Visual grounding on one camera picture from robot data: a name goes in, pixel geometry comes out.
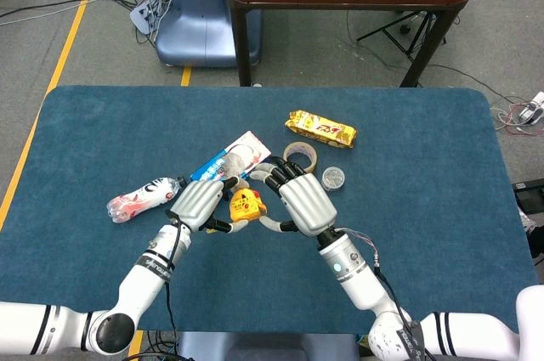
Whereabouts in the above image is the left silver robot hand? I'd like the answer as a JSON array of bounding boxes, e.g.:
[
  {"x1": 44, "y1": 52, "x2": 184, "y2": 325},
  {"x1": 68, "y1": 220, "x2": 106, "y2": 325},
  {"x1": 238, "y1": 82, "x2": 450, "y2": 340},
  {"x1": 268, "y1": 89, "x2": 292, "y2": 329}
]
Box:
[{"x1": 165, "y1": 175, "x2": 251, "y2": 234}]

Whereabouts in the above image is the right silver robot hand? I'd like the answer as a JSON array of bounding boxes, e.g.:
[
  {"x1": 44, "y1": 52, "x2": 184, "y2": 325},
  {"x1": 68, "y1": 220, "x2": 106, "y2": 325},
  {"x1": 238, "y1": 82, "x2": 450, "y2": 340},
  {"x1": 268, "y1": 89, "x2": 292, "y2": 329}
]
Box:
[{"x1": 249, "y1": 156, "x2": 338, "y2": 237}]

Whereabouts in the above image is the yellow tape measure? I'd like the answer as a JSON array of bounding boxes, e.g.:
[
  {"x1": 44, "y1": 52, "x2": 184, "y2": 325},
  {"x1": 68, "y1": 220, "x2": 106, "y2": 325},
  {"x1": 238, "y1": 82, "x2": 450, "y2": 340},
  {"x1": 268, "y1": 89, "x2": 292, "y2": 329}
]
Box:
[{"x1": 206, "y1": 188, "x2": 268, "y2": 235}]

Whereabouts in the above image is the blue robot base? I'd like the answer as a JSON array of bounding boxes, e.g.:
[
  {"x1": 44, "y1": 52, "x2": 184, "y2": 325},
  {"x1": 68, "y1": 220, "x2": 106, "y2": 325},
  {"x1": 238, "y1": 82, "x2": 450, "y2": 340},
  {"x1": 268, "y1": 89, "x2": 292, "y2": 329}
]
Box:
[{"x1": 155, "y1": 0, "x2": 262, "y2": 68}]

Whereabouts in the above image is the yellow tape roll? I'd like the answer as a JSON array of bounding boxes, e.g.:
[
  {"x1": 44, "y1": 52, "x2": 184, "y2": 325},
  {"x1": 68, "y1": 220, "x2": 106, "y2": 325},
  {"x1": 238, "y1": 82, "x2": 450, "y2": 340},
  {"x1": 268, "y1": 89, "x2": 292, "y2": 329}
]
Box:
[{"x1": 283, "y1": 141, "x2": 318, "y2": 175}]

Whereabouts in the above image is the small clear round container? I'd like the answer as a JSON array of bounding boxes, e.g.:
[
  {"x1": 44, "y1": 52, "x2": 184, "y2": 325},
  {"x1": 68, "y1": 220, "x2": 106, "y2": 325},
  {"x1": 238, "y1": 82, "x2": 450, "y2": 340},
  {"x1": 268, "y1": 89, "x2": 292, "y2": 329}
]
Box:
[{"x1": 321, "y1": 166, "x2": 346, "y2": 192}]

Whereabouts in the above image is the blue cookie box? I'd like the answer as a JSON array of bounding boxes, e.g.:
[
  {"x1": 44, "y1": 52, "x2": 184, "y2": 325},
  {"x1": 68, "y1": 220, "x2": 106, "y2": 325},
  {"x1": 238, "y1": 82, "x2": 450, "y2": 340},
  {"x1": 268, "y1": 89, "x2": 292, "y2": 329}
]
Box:
[{"x1": 190, "y1": 130, "x2": 273, "y2": 184}]

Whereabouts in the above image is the plastic bottle with red label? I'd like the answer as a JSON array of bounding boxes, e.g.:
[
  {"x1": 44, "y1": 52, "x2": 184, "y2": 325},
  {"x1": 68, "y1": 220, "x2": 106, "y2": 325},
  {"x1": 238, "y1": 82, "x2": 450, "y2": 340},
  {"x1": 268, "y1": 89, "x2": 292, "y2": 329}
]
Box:
[{"x1": 105, "y1": 175, "x2": 189, "y2": 224}]

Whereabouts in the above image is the yellow snack packet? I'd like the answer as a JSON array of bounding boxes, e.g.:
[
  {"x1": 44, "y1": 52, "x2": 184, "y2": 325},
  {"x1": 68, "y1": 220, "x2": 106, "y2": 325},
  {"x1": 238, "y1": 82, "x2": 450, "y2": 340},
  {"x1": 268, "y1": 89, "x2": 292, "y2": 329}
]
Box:
[{"x1": 284, "y1": 110, "x2": 359, "y2": 149}]

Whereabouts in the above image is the blue table mat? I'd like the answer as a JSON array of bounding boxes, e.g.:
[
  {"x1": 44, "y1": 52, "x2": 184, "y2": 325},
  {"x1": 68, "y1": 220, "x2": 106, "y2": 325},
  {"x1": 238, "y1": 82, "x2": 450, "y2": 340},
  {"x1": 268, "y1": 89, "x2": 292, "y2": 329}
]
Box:
[{"x1": 0, "y1": 85, "x2": 540, "y2": 339}]

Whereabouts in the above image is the grey robot torso base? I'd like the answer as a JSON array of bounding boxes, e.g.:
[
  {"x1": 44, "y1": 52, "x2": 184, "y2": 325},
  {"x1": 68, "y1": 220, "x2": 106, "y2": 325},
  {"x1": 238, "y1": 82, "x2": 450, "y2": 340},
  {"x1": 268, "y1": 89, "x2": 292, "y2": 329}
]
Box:
[{"x1": 176, "y1": 330, "x2": 360, "y2": 361}]

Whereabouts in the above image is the white power strip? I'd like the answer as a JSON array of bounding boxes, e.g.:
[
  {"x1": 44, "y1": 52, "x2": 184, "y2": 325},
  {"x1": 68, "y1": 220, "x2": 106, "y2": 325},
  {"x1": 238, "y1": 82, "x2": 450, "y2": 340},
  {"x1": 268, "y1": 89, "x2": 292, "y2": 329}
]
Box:
[{"x1": 129, "y1": 0, "x2": 171, "y2": 36}]

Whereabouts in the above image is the black tripod stand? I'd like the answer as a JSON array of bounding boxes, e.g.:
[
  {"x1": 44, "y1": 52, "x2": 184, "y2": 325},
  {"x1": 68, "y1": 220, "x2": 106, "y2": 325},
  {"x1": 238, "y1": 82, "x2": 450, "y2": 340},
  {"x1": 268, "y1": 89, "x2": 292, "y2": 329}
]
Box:
[{"x1": 355, "y1": 11, "x2": 448, "y2": 60}]

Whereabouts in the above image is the black box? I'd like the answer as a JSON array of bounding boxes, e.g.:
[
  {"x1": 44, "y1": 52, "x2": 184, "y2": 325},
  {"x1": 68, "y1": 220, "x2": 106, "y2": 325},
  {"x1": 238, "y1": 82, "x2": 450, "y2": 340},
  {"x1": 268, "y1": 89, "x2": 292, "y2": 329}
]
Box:
[{"x1": 512, "y1": 179, "x2": 544, "y2": 215}]

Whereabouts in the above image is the white adapter with red wires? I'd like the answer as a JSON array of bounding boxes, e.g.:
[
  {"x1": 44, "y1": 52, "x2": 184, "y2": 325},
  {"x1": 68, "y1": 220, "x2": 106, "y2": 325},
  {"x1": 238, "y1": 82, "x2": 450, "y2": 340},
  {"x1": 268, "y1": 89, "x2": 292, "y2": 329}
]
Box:
[{"x1": 490, "y1": 91, "x2": 544, "y2": 137}]

